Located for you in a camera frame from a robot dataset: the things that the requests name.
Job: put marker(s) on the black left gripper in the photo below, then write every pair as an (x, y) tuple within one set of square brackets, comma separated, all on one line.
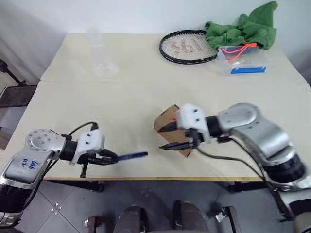
[(91, 156)]

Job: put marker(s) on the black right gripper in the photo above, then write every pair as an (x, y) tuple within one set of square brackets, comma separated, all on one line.
[(196, 138)]

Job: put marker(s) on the brown cardboard box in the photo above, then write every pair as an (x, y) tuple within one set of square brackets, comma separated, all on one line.
[(173, 138)]

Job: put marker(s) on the blue pen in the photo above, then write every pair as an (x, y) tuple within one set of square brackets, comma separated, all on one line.
[(132, 155)]

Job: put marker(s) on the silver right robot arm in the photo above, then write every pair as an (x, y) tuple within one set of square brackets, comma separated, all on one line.
[(243, 119)]

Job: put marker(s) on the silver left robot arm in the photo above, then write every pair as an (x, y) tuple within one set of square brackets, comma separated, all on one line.
[(36, 145)]

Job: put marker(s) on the blue flat item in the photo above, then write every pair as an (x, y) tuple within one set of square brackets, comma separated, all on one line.
[(247, 70)]

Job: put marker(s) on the dark rounded shape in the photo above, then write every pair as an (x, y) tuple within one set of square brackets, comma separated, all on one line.
[(132, 219), (189, 217)]

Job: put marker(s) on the clear plastic bottle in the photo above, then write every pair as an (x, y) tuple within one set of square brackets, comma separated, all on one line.
[(105, 69)]

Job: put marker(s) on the black racket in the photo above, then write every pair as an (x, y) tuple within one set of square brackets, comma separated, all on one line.
[(184, 47)]

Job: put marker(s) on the black mesh tray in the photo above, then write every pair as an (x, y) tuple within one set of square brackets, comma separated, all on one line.
[(17, 95)]

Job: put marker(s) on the clear plastic container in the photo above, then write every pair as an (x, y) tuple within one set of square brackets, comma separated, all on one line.
[(257, 58)]

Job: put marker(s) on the green cloth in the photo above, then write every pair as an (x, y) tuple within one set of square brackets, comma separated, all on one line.
[(255, 26)]

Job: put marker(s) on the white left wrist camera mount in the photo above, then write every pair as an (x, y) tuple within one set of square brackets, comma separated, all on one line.
[(91, 143)]

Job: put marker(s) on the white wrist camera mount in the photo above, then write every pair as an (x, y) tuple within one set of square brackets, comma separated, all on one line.
[(192, 119), (91, 143)]

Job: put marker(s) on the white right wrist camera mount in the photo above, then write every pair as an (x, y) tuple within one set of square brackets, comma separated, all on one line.
[(192, 119)]

